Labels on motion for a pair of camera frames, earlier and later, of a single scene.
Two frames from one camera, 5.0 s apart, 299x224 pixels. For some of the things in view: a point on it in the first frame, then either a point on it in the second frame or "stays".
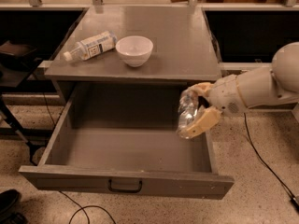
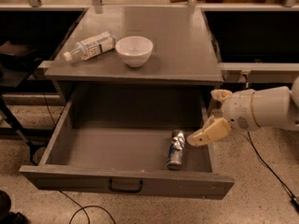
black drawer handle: (126, 190) stays
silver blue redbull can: (188, 108) -> (177, 148)
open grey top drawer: (122, 139) stays
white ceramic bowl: (135, 50) stays
